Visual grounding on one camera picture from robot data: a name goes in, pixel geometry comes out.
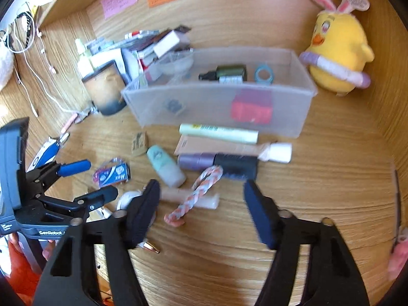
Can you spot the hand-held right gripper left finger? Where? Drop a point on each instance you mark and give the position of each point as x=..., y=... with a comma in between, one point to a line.
x=143, y=213

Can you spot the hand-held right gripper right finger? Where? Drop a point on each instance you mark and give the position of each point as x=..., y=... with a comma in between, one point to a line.
x=259, y=213

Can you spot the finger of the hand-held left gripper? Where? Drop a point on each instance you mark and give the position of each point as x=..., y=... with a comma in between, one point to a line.
x=95, y=196
x=75, y=168

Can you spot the white tape roll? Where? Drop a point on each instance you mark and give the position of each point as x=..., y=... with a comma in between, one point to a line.
x=127, y=199

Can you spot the blue snack packet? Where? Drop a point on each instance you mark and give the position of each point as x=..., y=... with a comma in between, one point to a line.
x=113, y=172

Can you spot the translucent beige stick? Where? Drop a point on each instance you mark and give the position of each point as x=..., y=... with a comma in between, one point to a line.
x=173, y=195

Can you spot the mint roll-on bottle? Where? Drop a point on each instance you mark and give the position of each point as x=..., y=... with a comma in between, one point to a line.
x=165, y=165

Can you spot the purple and black tube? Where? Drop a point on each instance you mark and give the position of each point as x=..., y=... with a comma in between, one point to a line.
x=216, y=164

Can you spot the small brown packet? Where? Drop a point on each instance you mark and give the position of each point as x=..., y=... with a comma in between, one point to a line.
x=139, y=143

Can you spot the beige tube with white cap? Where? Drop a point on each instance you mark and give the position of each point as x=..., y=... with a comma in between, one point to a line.
x=204, y=145

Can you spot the translucent plastic storage box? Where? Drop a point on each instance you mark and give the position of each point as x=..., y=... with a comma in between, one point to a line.
x=204, y=102

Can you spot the person's left hand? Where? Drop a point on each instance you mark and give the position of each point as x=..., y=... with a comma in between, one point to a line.
x=49, y=250

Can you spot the blue and white tool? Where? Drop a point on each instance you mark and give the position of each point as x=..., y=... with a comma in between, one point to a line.
x=47, y=153

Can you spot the gold tipped pen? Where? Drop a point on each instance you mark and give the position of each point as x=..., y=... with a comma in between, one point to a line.
x=149, y=247

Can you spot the pink pen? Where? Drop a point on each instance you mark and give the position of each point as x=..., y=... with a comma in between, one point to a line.
x=68, y=124

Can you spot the brown ceramic mug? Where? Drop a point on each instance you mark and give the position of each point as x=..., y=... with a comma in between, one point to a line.
x=105, y=92

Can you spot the pale green tube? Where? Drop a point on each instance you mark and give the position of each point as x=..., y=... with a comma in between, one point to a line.
x=216, y=133

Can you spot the red box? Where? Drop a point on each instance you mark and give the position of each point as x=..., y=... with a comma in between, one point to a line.
x=251, y=108

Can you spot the white fluffy cloth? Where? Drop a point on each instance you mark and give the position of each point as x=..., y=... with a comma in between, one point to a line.
x=5, y=70

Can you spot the stack of books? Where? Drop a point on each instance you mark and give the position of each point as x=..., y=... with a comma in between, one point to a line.
x=127, y=57

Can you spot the thin pencil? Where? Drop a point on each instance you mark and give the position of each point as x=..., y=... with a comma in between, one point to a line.
x=397, y=197

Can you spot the blue tape roll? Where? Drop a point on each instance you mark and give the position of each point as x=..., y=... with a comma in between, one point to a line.
x=264, y=74

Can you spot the pink cloth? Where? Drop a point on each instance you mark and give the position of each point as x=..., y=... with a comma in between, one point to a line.
x=397, y=258

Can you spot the clear plastic cup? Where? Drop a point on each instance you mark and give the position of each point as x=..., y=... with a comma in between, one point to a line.
x=177, y=65

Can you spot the dark green dropper bottle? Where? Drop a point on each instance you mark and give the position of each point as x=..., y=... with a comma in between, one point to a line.
x=232, y=70

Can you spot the red and white marker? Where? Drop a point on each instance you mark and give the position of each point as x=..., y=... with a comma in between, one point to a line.
x=134, y=34

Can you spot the white cardboard box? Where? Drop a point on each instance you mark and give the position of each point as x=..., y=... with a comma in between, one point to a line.
x=167, y=42

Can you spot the pink sticky note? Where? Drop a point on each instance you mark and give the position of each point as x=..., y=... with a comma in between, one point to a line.
x=118, y=0

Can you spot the yellow chick plush toy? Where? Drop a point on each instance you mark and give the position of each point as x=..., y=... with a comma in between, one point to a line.
x=341, y=47

